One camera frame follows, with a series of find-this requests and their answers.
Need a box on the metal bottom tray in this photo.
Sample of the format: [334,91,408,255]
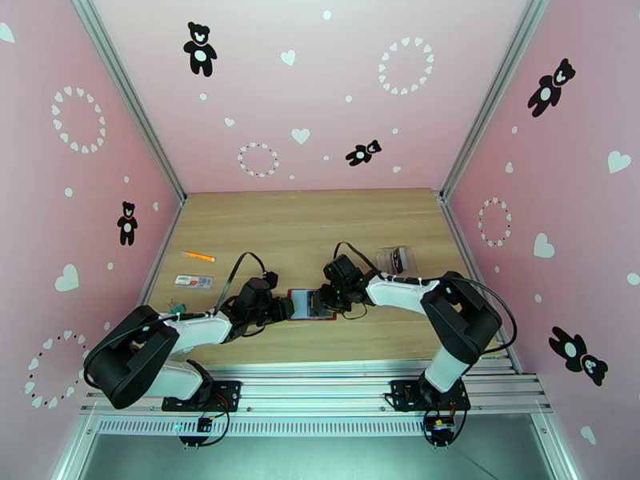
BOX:
[52,413,583,480]

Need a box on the black and yellow circuit board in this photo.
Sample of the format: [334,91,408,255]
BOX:
[423,412,460,449]

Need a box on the aluminium side rail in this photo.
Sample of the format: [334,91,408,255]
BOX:
[438,195,523,377]
[139,203,187,307]

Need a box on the aluminium frame post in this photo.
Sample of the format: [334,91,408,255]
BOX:
[67,0,187,206]
[439,0,556,200]

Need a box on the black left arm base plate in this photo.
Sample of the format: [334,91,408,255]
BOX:
[161,379,242,413]

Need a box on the aluminium mounting rail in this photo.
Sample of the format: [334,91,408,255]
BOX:
[79,361,554,417]

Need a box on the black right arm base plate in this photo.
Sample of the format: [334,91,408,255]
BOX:
[390,379,472,413]

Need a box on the red leather card holder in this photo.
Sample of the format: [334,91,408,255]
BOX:
[286,287,338,322]

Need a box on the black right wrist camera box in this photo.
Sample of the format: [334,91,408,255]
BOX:
[323,254,357,287]

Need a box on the clear plastic card box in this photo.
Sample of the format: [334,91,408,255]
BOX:
[376,245,417,276]

